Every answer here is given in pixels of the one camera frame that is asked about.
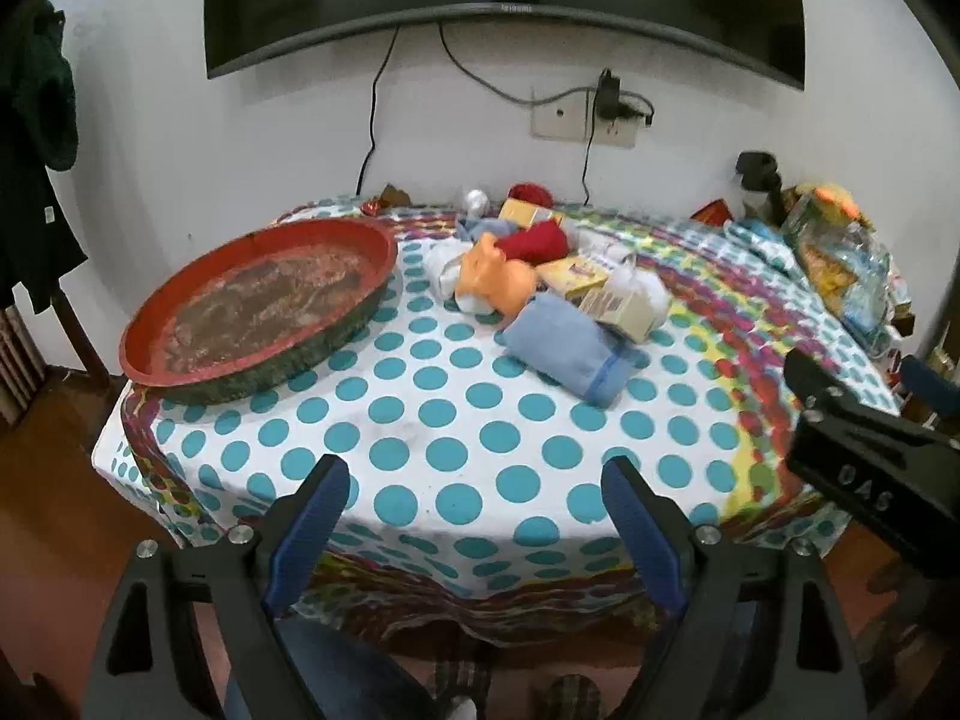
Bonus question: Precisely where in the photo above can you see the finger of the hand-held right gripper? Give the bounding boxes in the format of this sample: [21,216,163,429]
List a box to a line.
[898,355,960,434]
[784,349,862,412]

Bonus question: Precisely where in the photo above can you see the black power adapter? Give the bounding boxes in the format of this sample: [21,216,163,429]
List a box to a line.
[595,69,655,128]

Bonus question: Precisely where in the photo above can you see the grey wall cable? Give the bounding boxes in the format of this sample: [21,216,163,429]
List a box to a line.
[437,19,601,106]

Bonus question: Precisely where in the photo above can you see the polka dot tablecloth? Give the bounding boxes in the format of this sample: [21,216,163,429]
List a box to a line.
[91,193,912,650]

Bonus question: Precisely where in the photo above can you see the dark green hanging garment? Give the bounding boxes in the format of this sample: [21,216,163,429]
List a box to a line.
[0,0,89,312]

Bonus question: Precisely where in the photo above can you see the black television cable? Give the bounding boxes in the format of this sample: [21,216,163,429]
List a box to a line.
[354,24,400,197]

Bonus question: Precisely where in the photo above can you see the plaid slipper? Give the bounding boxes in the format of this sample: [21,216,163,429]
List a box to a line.
[427,656,496,713]
[529,675,605,720]

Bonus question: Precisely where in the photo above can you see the round red tray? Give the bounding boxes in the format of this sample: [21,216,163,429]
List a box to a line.
[120,217,398,406]

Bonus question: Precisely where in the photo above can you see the person's leg in jeans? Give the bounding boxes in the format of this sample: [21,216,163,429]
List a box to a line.
[225,615,443,720]

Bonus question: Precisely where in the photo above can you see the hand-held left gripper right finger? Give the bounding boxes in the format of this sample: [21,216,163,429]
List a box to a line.
[600,456,871,720]

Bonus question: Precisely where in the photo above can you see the white cloth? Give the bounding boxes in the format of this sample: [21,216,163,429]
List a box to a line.
[600,259,672,327]

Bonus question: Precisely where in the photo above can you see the orange toy pig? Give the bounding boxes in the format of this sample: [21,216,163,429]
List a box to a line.
[457,232,537,317]

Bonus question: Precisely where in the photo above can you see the yellow box with barcode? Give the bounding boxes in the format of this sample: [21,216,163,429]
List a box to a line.
[497,199,565,230]

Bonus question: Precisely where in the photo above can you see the beige carton box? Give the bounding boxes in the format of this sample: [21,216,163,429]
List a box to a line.
[577,286,661,342]

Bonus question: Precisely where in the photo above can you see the blue-grey sock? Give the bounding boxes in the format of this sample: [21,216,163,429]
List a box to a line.
[456,216,518,245]

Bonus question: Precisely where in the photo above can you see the clear plastic snack bag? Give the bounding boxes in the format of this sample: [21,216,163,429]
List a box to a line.
[780,184,893,346]

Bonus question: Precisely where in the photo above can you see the wooden chair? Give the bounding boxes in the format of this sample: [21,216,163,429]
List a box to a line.
[0,285,113,428]

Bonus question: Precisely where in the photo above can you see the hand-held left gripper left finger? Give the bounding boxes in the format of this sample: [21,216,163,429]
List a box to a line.
[82,454,353,720]

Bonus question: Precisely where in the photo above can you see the black spray bottle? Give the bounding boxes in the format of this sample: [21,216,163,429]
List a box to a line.
[735,151,782,222]

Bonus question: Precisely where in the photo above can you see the light blue towel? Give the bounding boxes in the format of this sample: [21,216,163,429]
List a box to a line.
[501,292,638,407]

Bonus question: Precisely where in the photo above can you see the white sock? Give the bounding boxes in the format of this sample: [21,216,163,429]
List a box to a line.
[424,244,481,312]

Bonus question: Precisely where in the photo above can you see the white wall outlet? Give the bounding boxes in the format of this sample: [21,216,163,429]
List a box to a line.
[531,86,638,149]

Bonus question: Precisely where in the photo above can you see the yellow cartoon medicine box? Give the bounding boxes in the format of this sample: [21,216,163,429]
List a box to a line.
[536,255,610,295]

